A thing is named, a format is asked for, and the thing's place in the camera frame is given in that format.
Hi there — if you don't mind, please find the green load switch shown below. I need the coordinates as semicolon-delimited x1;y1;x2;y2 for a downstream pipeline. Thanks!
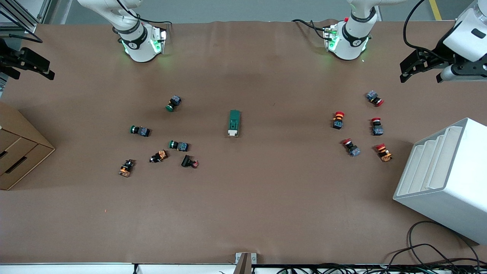
228;110;241;137

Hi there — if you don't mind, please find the cardboard drawer box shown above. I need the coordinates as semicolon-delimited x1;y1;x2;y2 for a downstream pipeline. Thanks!
0;102;56;191

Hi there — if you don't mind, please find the white stepped rack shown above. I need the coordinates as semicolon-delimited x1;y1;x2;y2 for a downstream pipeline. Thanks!
393;118;487;245

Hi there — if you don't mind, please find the black button pink block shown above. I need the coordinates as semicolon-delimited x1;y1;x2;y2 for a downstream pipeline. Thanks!
181;154;199;169

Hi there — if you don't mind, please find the brown paper table cover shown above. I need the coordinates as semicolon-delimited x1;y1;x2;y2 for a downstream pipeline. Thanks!
0;20;487;266

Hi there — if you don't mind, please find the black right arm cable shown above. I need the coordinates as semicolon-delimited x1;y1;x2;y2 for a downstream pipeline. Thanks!
0;10;43;43

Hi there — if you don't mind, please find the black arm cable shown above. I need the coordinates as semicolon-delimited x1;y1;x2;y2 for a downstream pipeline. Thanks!
0;10;43;43
403;0;457;61

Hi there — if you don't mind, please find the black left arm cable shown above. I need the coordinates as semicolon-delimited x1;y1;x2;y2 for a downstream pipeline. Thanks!
403;0;457;61

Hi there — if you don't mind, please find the aluminium profile frame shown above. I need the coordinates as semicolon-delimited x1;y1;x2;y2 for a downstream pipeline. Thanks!
0;0;52;34

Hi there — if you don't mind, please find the black base cable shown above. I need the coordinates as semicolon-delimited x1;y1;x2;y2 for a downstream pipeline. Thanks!
292;19;328;32

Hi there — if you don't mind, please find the black looped cable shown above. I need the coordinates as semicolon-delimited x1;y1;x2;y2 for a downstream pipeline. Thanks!
408;221;481;267

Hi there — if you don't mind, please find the white table edge rail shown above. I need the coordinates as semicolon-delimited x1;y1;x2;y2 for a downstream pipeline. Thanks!
0;263;237;274

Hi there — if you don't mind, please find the black cable bundle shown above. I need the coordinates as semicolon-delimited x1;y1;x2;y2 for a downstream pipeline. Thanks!
276;244;487;274

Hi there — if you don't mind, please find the metal table bracket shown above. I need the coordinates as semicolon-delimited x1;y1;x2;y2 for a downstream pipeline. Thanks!
235;252;257;274

